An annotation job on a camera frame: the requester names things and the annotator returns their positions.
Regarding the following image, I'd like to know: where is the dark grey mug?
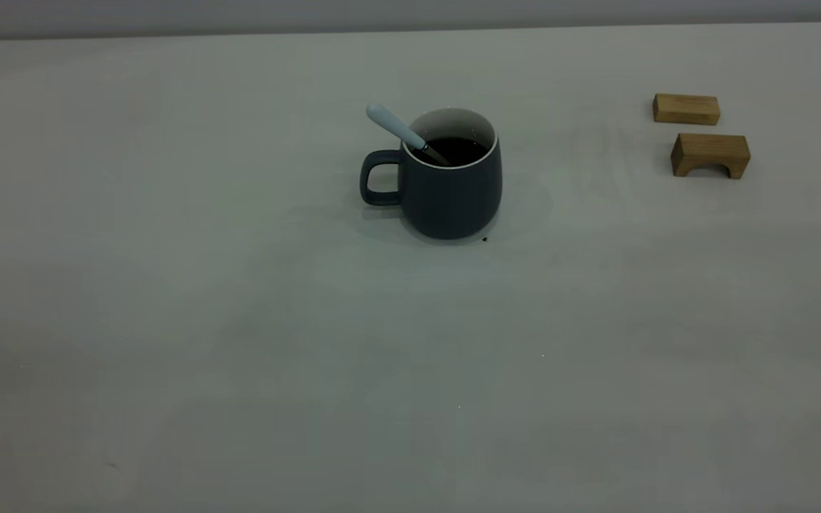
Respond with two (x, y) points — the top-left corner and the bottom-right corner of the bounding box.
(359, 107), (504, 241)

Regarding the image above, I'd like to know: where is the spoon with pale blue handle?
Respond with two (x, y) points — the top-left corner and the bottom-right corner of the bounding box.
(366, 102), (454, 167)

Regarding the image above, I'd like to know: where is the dark coffee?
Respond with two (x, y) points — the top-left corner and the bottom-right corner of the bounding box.
(414, 137), (490, 169)

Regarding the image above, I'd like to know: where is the flat rectangular wooden block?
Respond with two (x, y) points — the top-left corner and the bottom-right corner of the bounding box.
(652, 93), (721, 126)

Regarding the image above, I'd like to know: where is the arched wooden block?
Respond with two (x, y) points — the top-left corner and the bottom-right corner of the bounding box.
(671, 133), (751, 180)

